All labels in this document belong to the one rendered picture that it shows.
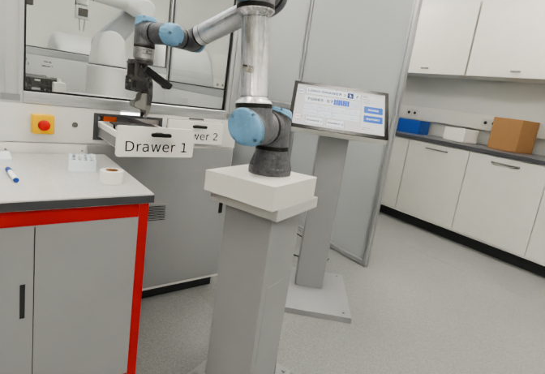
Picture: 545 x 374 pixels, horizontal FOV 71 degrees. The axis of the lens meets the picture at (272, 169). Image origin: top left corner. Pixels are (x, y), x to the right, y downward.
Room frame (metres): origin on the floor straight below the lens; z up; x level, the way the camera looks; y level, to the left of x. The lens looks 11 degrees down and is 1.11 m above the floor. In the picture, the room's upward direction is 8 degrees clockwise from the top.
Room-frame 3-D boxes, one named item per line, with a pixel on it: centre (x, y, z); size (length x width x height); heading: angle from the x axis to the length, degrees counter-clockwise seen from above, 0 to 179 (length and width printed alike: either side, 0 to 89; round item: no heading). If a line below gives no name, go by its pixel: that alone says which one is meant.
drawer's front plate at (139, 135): (1.39, 0.44, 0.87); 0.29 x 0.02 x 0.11; 129
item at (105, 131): (1.55, 0.57, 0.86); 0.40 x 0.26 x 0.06; 39
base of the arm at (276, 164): (1.32, 0.01, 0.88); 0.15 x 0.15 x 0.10
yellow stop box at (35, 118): (1.42, 0.89, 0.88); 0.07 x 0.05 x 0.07; 129
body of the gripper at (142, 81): (1.44, 0.54, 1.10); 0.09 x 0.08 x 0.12; 129
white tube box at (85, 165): (1.30, 0.67, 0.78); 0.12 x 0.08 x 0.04; 28
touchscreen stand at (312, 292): (2.06, -0.31, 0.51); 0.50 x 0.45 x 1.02; 177
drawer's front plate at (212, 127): (1.84, 0.40, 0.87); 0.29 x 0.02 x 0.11; 129
